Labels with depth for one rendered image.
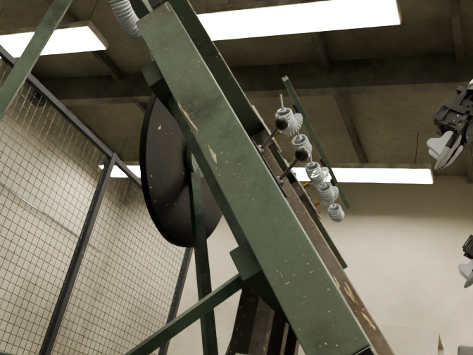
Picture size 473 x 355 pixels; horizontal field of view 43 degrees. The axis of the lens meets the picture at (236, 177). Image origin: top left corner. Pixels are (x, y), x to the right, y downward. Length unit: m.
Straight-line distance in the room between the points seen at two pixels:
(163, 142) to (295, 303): 1.43
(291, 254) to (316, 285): 0.08
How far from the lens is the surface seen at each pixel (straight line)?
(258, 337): 2.87
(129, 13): 2.19
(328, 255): 1.93
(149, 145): 2.37
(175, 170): 2.54
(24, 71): 1.96
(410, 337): 5.58
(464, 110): 1.44
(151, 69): 1.71
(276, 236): 1.21
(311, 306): 1.14
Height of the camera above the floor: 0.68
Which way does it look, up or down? 25 degrees up
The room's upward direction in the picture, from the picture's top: 13 degrees clockwise
